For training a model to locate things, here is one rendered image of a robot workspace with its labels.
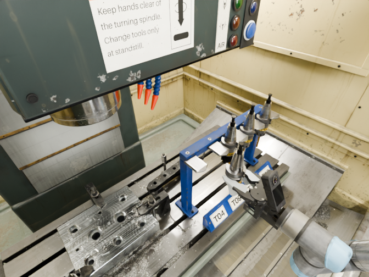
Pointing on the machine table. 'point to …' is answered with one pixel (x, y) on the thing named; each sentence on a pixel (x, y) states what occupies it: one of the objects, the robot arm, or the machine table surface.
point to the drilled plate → (88, 221)
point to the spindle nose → (89, 111)
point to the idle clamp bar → (156, 187)
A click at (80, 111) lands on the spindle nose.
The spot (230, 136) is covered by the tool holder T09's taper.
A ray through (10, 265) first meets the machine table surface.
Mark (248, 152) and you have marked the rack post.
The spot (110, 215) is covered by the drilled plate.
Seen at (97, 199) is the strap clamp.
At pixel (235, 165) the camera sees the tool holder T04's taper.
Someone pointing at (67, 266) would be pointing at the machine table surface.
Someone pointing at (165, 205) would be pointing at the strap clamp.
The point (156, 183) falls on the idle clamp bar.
